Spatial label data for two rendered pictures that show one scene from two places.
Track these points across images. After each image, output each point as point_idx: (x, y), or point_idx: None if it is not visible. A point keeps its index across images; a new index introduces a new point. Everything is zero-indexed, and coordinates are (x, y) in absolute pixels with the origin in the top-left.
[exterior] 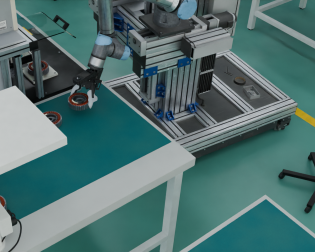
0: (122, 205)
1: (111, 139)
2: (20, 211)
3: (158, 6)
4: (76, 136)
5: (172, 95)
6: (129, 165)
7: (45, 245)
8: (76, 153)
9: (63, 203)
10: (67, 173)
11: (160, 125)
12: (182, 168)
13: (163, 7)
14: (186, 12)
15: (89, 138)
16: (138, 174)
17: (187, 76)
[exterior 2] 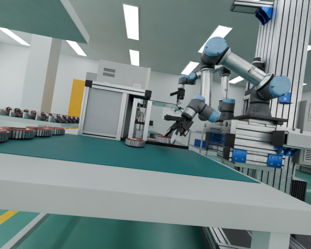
0: (115, 218)
1: (175, 160)
2: None
3: (250, 102)
4: (144, 151)
5: None
6: (177, 175)
7: None
8: (129, 153)
9: (36, 160)
10: (96, 154)
11: (246, 233)
12: (290, 221)
13: (255, 89)
14: (279, 86)
15: (154, 154)
16: (183, 184)
17: None
